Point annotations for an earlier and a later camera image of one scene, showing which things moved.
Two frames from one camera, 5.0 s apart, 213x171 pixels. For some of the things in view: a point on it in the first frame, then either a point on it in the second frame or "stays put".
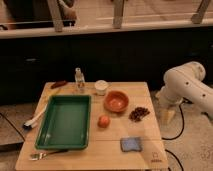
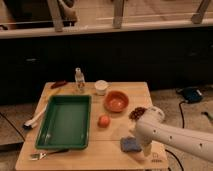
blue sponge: x=131 y=144 stays put
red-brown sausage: x=58 y=84 stays put
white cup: x=101 y=87 stays put
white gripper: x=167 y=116 → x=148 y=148
